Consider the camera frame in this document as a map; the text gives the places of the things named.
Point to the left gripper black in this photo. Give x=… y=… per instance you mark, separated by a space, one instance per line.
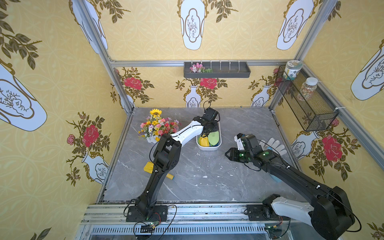
x=210 y=120

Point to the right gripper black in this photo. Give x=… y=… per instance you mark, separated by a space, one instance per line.
x=245 y=144

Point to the yellow shovel pile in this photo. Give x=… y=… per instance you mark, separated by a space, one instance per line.
x=204 y=141

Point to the yellow handle tool front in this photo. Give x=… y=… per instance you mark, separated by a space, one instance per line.
x=149 y=167

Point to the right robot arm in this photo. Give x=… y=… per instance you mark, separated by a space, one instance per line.
x=326 y=209

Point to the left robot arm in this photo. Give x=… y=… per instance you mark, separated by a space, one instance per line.
x=166 y=157

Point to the small green metal shovel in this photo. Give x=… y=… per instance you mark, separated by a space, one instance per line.
x=214 y=138

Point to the white storage box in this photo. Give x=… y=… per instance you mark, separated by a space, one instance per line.
x=210 y=148

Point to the white work glove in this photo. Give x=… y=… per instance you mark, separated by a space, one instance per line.
x=273 y=145

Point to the light blue dustpan scoop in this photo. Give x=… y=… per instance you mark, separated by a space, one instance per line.
x=276 y=179

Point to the pink flowers in tray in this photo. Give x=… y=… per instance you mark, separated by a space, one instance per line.
x=199 y=68

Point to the artificial flower basket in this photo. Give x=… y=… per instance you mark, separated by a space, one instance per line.
x=156 y=126

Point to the right circuit board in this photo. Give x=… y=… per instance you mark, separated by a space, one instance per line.
x=273 y=232

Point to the circuit board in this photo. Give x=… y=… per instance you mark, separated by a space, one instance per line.
x=149 y=227
x=273 y=232

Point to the clear white-lid jar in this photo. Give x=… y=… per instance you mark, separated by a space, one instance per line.
x=307 y=89

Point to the patterned lid jar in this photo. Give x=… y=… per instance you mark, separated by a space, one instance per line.
x=292 y=69

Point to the left circuit board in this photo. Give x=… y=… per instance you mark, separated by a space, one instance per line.
x=149 y=227

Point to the grey wall shelf tray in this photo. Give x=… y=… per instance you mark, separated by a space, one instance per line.
x=221 y=70

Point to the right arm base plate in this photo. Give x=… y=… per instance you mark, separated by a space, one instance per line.
x=262 y=213

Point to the black wire basket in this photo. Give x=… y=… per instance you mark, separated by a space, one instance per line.
x=315 y=112

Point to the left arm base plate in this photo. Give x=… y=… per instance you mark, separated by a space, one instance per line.
x=157 y=213

